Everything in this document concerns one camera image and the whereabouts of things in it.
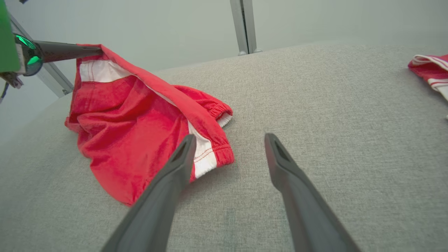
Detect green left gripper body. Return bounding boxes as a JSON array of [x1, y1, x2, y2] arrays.
[[0, 0, 44, 89]]

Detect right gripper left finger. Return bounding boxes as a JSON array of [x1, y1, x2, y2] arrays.
[[101, 134, 197, 252]]

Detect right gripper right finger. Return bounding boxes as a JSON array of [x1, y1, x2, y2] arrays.
[[264, 133, 361, 252]]

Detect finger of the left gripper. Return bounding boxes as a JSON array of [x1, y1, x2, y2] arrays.
[[34, 40, 104, 64]]

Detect red shorts with white stripes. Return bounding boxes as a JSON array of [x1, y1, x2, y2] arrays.
[[64, 43, 235, 207]]

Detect red jersey with white sleeves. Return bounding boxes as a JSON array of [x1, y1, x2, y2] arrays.
[[407, 54, 448, 103]]

